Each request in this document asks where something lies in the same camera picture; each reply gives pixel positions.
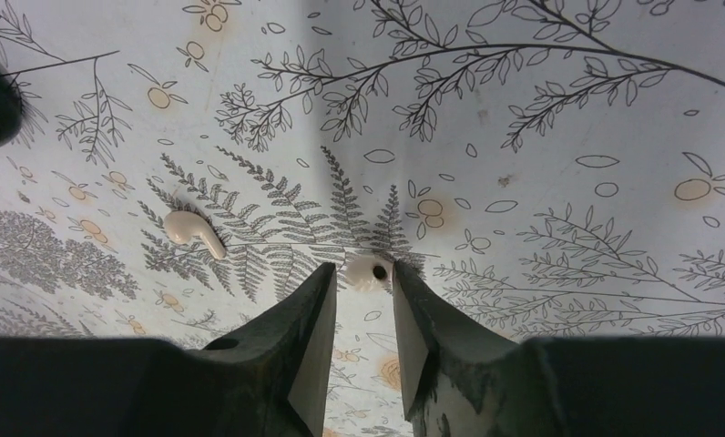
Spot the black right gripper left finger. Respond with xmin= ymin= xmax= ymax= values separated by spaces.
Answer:
xmin=0 ymin=263 xmax=337 ymax=436

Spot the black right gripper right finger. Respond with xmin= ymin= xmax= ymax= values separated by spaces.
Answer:
xmin=392 ymin=261 xmax=725 ymax=436

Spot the beige earbud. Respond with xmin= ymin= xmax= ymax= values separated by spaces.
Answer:
xmin=163 ymin=210 xmax=227 ymax=260
xmin=344 ymin=256 xmax=393 ymax=293

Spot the floral table mat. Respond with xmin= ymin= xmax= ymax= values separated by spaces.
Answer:
xmin=0 ymin=1 xmax=725 ymax=436

